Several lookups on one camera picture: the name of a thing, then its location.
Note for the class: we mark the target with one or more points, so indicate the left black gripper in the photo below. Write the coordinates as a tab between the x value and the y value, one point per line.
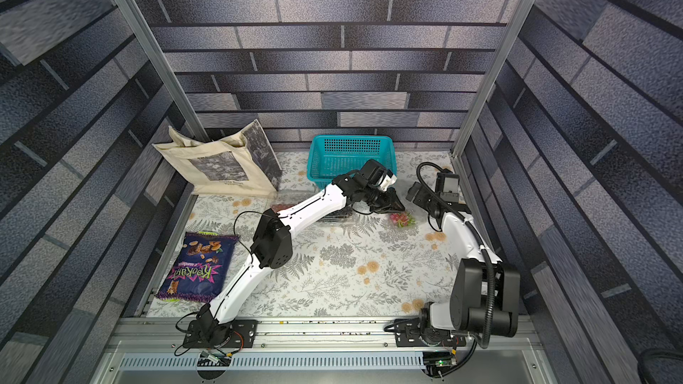
389	200

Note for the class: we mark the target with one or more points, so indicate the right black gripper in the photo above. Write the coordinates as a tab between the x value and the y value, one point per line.
422	196

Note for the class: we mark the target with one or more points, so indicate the red grape bunch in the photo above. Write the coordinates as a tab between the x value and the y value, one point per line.
277	208
395	219

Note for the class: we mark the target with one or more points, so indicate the clear clamshell container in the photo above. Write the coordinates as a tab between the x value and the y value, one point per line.
287	199
339	216

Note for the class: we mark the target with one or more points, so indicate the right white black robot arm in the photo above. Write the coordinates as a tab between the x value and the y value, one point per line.
484	301

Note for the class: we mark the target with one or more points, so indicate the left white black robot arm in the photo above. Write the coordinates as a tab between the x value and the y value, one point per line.
272	246

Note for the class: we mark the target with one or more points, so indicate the teal plastic basket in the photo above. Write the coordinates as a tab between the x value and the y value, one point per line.
332	155

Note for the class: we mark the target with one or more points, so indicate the beige canvas tote bag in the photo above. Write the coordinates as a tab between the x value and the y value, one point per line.
240	164

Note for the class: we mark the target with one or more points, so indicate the purple snack bag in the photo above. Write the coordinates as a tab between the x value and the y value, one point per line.
200	269

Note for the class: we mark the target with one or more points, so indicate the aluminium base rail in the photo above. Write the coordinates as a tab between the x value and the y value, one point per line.
314	344

